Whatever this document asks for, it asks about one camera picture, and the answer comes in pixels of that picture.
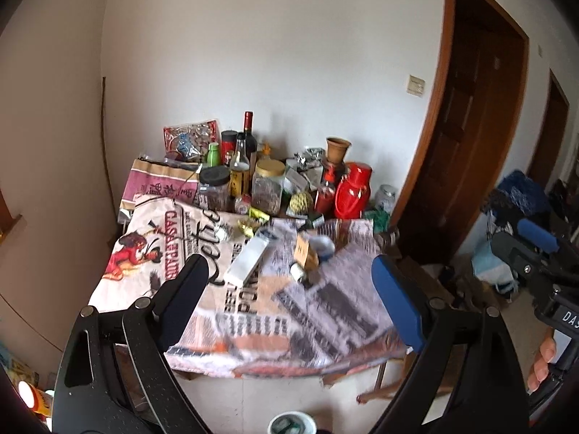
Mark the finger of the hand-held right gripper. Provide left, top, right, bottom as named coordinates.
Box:
left=516, top=218, right=579, bottom=265
left=491, top=233, right=558, bottom=291

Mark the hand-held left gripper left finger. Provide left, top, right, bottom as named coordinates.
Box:
left=52, top=254, right=211, bottom=434

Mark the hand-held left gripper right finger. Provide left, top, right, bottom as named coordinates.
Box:
left=371, top=254, right=530, bottom=434

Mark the white carton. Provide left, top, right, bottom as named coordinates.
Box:
left=224, top=230, right=276, bottom=286

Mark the small cardboard box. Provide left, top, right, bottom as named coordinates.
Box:
left=294, top=233, right=320, bottom=269

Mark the white bin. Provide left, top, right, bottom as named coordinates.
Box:
left=268, top=411, right=316, bottom=434

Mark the person's right hand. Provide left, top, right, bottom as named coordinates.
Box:
left=526, top=337, right=556, bottom=394

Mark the light blue bag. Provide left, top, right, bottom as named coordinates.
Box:
left=470, top=239, right=519, bottom=294

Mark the black bag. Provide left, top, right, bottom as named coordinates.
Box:
left=545, top=178, right=579, bottom=236

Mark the blue cloth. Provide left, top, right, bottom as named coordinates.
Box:
left=495, top=169, right=550, bottom=218

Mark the green plastic bag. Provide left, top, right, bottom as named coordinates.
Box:
left=364, top=210, right=390, bottom=232

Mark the printed tablecloth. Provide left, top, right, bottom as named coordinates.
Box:
left=88, top=194, right=408, bottom=378

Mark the brown wooden door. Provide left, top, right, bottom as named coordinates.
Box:
left=527, top=69, right=571, bottom=191
left=391, top=0, right=530, bottom=265

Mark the black-lid plastic jar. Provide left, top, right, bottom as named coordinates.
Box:
left=196, top=166, right=231, bottom=212

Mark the red thermos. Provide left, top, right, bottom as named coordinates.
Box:
left=335, top=163, right=375, bottom=220

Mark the pink woven bag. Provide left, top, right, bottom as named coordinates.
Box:
left=122, top=158, right=202, bottom=211

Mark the red bottle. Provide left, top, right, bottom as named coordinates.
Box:
left=314, top=165, right=338, bottom=218

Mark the yellow-green ball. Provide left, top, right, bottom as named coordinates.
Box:
left=289, top=191, right=314, bottom=217

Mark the glass jar tan lid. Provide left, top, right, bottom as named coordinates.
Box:
left=251, top=159, right=287, bottom=215

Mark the clear glass bottle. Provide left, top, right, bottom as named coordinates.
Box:
left=229, top=132, right=251, bottom=200

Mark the red snack bag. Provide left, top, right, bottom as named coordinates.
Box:
left=164, top=120, right=221, bottom=163

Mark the terracotta pot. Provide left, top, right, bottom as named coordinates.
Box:
left=326, top=137, right=352, bottom=166

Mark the red can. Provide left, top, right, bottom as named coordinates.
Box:
left=221, top=130, right=239, bottom=159

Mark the silver foil wrap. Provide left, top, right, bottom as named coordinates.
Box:
left=292, top=147, right=327, bottom=173

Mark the orange snack can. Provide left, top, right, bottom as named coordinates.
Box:
left=18, top=380, right=55, bottom=417

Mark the colourful box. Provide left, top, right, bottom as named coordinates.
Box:
left=0, top=344, right=39, bottom=385

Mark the dark wine bottle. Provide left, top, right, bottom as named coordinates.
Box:
left=242, top=111, right=258, bottom=163

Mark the wooden window frame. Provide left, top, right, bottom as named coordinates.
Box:
left=0, top=185, right=24, bottom=245

